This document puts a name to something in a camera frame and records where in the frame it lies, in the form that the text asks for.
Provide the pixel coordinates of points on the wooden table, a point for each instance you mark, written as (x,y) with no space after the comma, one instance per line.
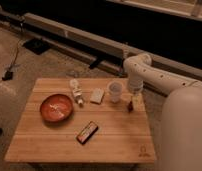
(122,136)

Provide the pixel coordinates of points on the beige sponge block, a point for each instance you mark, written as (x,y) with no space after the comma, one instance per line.
(97,96)

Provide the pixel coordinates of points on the dark red pepper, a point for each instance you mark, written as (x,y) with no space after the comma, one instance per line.
(130,106)

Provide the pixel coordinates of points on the long beige wall rail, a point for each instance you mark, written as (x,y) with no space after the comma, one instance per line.
(81,43)

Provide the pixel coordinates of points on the orange ceramic bowl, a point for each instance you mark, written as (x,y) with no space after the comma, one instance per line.
(56,107)

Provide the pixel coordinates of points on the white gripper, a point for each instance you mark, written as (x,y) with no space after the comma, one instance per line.
(135,86)

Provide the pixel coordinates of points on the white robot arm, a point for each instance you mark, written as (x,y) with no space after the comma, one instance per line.
(181,119)

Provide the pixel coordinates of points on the black floor mat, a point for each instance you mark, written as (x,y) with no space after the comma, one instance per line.
(37,46)

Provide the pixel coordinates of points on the white ceramic cup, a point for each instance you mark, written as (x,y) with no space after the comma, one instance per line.
(115,90)

